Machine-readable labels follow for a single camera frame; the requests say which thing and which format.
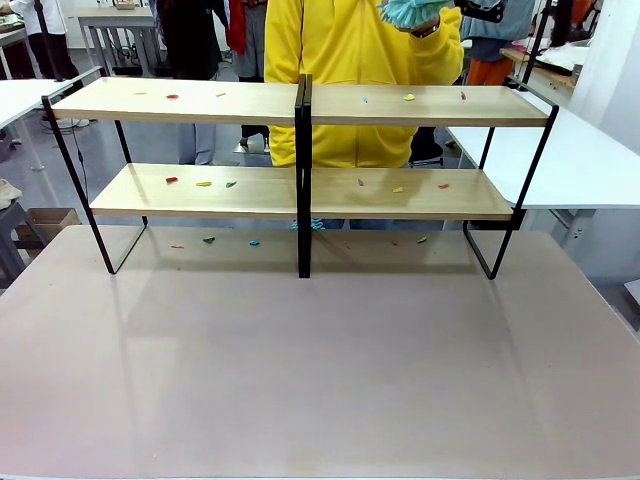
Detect black stand pole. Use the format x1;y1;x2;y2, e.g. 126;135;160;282
518;0;554;92

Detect person's left hand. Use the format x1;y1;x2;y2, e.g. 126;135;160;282
405;17;442;40

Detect cardboard box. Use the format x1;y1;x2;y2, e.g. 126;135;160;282
17;207;81;246

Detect person in orange trousers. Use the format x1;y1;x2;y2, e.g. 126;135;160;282
460;0;536;87

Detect person in yellow hoodie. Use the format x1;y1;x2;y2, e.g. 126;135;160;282
263;0;465;231

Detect beige cloth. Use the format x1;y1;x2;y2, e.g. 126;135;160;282
0;178;24;211

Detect black tripod stand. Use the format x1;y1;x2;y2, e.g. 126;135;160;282
32;0;81;84

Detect person in white shirt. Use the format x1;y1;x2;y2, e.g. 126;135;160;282
8;0;70;81

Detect white work table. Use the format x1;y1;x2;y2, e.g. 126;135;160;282
0;78;77;130
444;105;640;211

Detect grey metal table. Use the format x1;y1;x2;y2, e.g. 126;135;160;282
77;6;166;77

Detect person's left forearm yellow sleeve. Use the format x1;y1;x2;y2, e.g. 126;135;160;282
405;7;465;87

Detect person dark top grey trousers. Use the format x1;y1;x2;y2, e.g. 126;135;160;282
157;0;224;166

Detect wooden shelf unit black frame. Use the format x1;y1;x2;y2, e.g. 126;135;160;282
41;66;314;279
294;74;560;280

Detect wooden table with white cloth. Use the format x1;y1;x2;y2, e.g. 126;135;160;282
499;41;592;107

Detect person in red jacket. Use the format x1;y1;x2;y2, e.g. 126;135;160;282
224;0;266;82

